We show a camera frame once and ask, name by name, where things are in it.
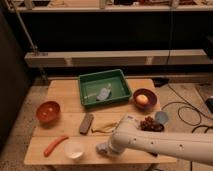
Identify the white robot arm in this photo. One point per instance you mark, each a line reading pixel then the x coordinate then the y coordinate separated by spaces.
pixel 196 147

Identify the green plastic tray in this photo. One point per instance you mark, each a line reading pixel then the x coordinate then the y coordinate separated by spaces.
pixel 91 84

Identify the yellow round fruit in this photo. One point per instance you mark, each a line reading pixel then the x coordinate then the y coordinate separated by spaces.
pixel 142 100

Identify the dark red bowl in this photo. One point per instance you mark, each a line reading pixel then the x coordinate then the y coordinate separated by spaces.
pixel 152 98

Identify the brown rectangular block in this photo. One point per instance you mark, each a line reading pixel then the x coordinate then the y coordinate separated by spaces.
pixel 85 124

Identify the banana peel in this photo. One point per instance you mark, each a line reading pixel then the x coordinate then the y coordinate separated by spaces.
pixel 106 128

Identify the bunch of dark grapes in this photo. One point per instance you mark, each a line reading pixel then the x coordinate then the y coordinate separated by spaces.
pixel 149 124

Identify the small blue-grey bowl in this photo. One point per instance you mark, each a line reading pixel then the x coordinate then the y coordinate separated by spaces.
pixel 161 117

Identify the wooden table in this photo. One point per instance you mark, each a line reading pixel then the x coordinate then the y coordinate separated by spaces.
pixel 66 94

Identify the orange-red bowl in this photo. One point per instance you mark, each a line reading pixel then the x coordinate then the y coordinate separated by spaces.
pixel 48 112

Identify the white cup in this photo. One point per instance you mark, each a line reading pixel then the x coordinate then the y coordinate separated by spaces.
pixel 73 150

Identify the long grey shelf beam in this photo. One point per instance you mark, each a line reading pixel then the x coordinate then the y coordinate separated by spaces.
pixel 117 58

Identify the metal diagonal pole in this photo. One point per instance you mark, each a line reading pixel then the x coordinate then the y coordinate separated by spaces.
pixel 33 46

